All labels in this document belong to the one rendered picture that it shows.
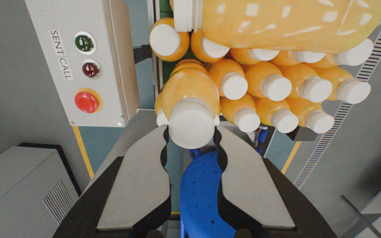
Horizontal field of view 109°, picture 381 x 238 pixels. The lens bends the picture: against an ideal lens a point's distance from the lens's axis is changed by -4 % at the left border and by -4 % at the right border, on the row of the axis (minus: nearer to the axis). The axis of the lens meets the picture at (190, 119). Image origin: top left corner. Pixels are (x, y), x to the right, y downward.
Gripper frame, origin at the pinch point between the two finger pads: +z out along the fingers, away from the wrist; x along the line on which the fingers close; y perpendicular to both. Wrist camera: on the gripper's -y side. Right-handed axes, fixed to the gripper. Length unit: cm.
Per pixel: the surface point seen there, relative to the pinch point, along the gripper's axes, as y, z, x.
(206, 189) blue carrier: 24.2, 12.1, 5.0
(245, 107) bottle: 3.9, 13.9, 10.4
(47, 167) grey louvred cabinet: 110, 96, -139
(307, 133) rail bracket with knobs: 14.4, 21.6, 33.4
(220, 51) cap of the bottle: -5.4, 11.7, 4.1
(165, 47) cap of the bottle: -5.6, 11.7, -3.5
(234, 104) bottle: 4.0, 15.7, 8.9
